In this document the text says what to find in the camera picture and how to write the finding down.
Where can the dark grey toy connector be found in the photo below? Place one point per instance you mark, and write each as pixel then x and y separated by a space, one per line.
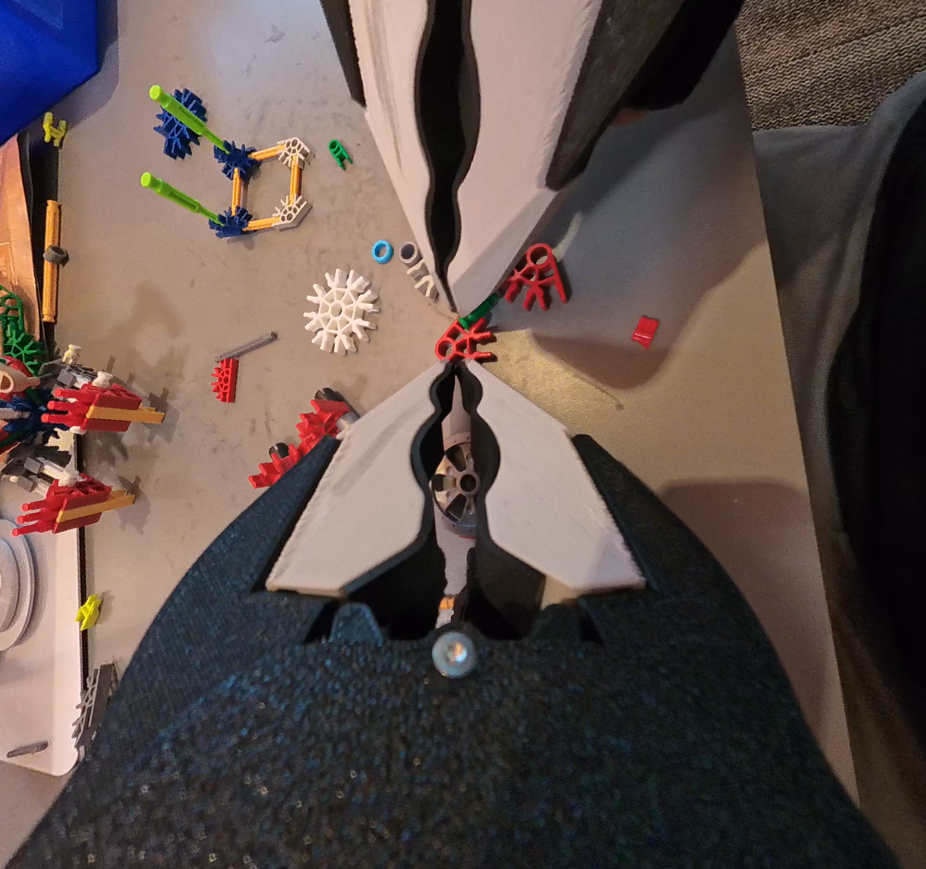
pixel 94 710

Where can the small red toy connector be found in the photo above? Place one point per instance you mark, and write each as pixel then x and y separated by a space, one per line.
pixel 226 381

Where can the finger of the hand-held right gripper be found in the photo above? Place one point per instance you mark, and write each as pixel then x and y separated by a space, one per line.
pixel 390 51
pixel 528 73

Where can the white snowflake toy connector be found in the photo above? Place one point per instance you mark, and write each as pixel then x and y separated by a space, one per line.
pixel 341 312

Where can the small grey toy connector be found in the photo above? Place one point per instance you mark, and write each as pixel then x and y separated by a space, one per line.
pixel 56 256

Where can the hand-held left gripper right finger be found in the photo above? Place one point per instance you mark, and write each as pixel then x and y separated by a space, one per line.
pixel 564 514

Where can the small red toy clip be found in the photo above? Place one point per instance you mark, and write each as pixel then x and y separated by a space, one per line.
pixel 645 331

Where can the short grey toy rod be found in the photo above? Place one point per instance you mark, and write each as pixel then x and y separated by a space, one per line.
pixel 27 750

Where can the blue plastic bin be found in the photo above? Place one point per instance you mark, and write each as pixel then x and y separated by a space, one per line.
pixel 43 30

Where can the red toy axle assembly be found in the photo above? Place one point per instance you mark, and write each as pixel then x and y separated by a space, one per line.
pixel 311 428

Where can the green toy clip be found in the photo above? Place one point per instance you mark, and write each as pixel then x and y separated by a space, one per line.
pixel 338 153

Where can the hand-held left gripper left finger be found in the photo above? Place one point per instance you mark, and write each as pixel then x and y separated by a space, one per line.
pixel 347 514

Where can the yellow toy clip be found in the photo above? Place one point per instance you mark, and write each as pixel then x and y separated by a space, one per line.
pixel 89 612
pixel 54 127

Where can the white round stand base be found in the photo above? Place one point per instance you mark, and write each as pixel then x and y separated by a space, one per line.
pixel 14 594

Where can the light grey toy connector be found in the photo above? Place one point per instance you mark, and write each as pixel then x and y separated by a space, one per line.
pixel 427 283

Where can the colourful construction toy model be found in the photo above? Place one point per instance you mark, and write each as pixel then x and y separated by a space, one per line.
pixel 94 402

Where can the green short toy rod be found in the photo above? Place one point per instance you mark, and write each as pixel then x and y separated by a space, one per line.
pixel 483 308

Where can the blue double toy connector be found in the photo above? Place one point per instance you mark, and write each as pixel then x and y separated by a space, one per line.
pixel 177 138

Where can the long yellow toy rod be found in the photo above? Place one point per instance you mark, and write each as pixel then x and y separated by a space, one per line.
pixel 50 290

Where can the silver toy wheel hub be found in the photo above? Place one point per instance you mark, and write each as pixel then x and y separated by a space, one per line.
pixel 463 482

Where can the square toy rod frame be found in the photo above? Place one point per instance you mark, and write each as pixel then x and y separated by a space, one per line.
pixel 235 160

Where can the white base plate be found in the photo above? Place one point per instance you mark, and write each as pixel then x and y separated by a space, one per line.
pixel 50 666

